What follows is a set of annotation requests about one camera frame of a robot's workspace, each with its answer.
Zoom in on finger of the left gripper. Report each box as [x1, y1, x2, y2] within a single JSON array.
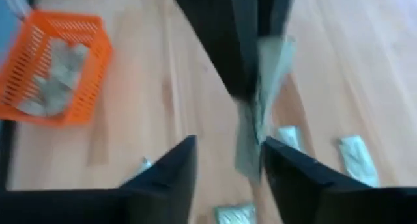
[[168, 0, 260, 103], [260, 0, 296, 39]]

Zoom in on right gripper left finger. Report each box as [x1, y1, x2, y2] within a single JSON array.
[[0, 135, 198, 224]]

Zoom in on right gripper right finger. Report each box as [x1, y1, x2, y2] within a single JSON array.
[[262, 135, 417, 224]]

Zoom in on green dollar bill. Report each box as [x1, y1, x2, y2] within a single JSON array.
[[18, 98, 46, 117], [138, 156, 154, 175], [48, 38, 89, 88], [234, 35, 296, 184], [338, 135, 381, 188], [35, 70, 81, 116], [213, 203, 257, 224], [276, 125, 306, 153]]

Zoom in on crumpled green dollar bill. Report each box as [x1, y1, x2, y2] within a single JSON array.
[[138, 156, 154, 175]]

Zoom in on orange slotted plastic basket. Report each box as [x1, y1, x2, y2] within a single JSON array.
[[0, 10, 114, 126]]

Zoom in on black aluminium table frame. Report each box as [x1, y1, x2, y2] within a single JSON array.
[[0, 119, 16, 191]]

